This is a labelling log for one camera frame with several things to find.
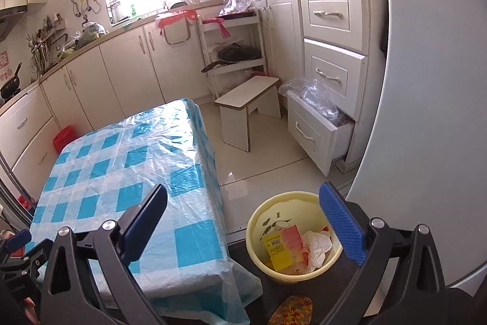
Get black wok on stove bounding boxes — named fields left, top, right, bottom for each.
left=1, top=63, right=22, bottom=101

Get red bag on cabinet hook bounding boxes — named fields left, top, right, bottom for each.
left=155, top=10, right=198, bottom=45

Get printed white plastic bag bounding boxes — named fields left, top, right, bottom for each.
left=302, top=231, right=333, bottom=273

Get white step stool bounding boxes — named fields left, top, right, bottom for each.
left=215, top=76, right=282, bottom=153

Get blue checkered tablecloth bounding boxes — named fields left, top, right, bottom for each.
left=30, top=99, right=262, bottom=324

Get clear plastic bag in drawer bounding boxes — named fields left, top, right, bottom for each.
left=278, top=77, right=340, bottom=122

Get yellow trash bucket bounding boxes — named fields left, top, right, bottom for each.
left=246, top=191, right=342, bottom=284

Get black frying pan on rack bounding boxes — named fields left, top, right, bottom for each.
left=201, top=43, right=262, bottom=73

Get person's left hand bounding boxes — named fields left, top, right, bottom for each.
left=23, top=298, right=40, bottom=325

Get utensil rack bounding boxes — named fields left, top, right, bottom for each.
left=26, top=13, right=68, bottom=77

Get red yellow snack wrapper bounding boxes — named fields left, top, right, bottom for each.
left=262, top=225, right=307, bottom=275

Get white tiered rack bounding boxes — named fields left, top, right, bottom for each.
left=197, top=8, right=268, bottom=99

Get open white bottom drawer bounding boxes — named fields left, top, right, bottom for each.
left=286, top=92, right=355, bottom=176

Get range hood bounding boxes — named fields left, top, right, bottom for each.
left=0, top=5, right=28, bottom=42

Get white refrigerator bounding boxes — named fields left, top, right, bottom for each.
left=348, top=0, right=486, bottom=294

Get white lower kitchen cabinets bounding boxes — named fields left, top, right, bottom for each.
left=1, top=0, right=386, bottom=200

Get red waste basket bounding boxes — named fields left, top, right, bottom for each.
left=53, top=125, right=78, bottom=154

